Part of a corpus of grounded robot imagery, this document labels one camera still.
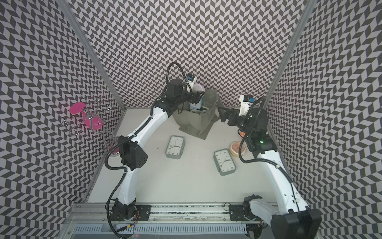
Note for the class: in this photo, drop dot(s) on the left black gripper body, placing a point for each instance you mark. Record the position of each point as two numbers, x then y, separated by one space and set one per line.
185 96

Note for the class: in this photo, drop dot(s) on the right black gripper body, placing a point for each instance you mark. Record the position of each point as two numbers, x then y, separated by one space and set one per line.
237 120

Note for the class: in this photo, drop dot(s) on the orange round clock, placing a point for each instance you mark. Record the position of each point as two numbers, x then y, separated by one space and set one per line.
234 149

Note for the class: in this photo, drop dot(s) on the green canvas bag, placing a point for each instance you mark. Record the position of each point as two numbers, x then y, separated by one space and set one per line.
199 125

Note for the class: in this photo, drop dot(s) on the large green analog clock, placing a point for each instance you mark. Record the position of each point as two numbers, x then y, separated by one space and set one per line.
224 162

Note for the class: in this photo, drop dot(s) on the green rectangular analog clock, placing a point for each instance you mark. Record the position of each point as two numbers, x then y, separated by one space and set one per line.
175 147

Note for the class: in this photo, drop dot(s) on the pink round alarm clock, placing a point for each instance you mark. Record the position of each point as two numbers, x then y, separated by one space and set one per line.
198 88

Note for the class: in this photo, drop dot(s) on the blue square alarm clock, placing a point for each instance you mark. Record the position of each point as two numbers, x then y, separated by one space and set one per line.
196 106

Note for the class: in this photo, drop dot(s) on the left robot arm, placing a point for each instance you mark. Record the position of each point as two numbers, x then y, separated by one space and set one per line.
128 155

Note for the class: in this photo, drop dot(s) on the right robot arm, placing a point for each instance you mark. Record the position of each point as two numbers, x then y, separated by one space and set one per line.
292 218

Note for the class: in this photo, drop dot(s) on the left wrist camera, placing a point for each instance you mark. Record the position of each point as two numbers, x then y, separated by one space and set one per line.
191 80

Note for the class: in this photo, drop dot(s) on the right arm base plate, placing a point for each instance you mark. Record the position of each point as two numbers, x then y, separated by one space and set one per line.
237 213

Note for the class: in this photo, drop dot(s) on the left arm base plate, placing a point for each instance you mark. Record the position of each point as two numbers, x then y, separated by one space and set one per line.
129 213

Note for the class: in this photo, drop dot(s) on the aluminium front rail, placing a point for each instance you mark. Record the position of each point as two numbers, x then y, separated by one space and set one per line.
169 212

